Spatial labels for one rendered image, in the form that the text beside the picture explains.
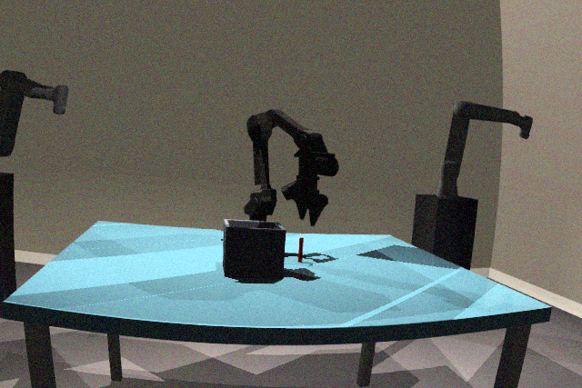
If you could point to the red peg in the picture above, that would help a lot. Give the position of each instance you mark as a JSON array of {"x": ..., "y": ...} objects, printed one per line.
[{"x": 300, "y": 249}]

